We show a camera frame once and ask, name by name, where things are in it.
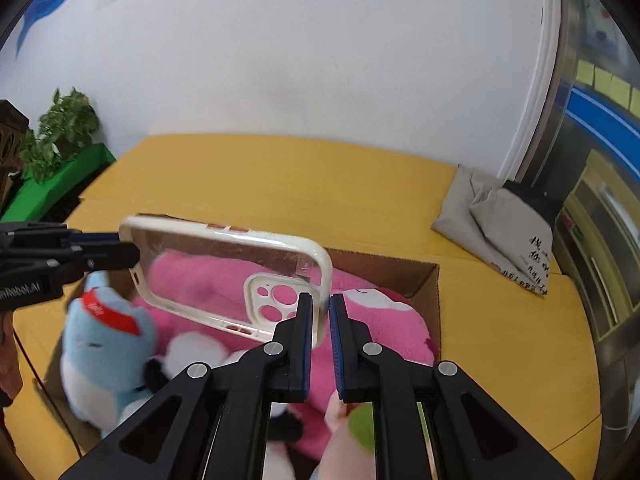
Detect white clear phone case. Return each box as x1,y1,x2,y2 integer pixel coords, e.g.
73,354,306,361
119,214,334,351

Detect brown wooden ornament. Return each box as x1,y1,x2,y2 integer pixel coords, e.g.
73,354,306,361
0,100,32,211

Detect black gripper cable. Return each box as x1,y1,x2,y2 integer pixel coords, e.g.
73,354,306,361
11,329,82,458

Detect pink plush bear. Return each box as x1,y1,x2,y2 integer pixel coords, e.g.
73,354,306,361
132,252,436,461

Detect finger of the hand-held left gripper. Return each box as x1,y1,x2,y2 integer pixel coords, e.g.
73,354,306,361
0,241,142,286
0,221,123,251

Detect person's left hand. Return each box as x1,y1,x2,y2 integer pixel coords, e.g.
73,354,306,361
0,310,24,407

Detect green block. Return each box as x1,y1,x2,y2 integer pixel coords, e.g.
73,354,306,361
0,142,117,223

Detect row of yellow sticky notes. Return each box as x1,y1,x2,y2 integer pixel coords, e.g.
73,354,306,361
575,57,640,112

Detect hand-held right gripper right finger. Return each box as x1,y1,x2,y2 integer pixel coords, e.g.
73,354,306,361
327,293,576,480

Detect beige printed tote bag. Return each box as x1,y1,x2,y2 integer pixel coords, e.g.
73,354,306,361
431,165,563,297

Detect blue plush toy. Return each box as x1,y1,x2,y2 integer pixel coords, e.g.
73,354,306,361
60,284,162,439

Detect black item behind tote bag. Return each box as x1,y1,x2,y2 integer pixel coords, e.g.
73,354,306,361
500,179,567,233

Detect pale pink plush toy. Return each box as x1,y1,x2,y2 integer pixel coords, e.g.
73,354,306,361
310,389,377,480

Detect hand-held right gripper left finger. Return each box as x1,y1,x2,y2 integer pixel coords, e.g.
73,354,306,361
59,292,315,480

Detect metal framed glass partition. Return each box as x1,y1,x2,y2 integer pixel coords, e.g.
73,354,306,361
520,0,640,433

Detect brown cardboard box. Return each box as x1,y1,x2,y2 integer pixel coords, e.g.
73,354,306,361
37,212,443,480

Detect blue wall decal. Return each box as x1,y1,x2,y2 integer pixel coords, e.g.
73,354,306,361
15,0,98,57

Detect panda plush toy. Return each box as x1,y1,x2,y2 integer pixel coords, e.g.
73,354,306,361
142,332,306,480

